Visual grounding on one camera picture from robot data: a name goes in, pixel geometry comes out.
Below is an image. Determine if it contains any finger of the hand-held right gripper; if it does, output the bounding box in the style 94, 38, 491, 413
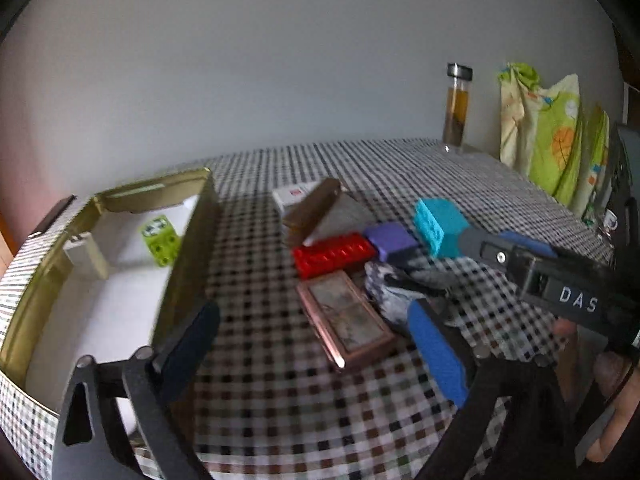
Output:
499, 231, 559, 261
457, 229, 531, 283

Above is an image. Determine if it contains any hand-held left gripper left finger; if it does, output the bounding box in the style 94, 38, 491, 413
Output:
52, 300, 222, 480

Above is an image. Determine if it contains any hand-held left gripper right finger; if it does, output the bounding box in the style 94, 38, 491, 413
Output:
407, 297, 576, 480

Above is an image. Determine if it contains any teal building block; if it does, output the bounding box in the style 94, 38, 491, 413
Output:
413, 198, 471, 259

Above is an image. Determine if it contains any black and white item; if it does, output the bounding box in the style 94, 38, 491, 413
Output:
364, 259, 461, 336

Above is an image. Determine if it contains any rose gold case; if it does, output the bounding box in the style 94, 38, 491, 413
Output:
296, 270, 397, 372

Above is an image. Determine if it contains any purple building block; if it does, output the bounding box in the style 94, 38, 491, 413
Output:
364, 222, 420, 263

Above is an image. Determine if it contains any gold tin box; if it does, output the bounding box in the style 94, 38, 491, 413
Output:
0, 167, 223, 418

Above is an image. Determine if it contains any red building brick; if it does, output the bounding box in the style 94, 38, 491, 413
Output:
292, 232, 377, 279

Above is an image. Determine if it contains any bronze ribbed metal case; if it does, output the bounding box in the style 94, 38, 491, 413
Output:
282, 177, 343, 247

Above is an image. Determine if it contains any person's right hand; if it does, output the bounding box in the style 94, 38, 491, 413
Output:
552, 317, 640, 463

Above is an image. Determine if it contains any white printed mug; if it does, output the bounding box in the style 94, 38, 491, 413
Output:
597, 207, 622, 242

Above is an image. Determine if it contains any checkered tablecloth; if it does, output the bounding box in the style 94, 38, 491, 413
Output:
0, 137, 621, 480

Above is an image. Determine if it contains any green printed building block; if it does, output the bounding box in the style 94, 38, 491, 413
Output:
140, 214, 181, 267

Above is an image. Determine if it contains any green printed cloth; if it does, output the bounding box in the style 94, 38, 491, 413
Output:
497, 62, 612, 217

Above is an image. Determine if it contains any white charger plug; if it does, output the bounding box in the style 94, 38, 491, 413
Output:
65, 232, 110, 281

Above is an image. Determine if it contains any glass tea bottle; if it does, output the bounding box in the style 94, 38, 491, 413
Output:
442, 62, 474, 155

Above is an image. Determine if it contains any clear plastic box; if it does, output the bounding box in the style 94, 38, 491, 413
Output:
305, 192, 379, 247

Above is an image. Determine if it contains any white card box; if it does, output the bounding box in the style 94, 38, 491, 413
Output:
272, 183, 321, 213

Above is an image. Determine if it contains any dark flat strip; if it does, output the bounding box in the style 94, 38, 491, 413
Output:
30, 195, 76, 238

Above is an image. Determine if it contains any wooden door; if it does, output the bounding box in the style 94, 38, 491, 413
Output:
0, 212, 15, 266

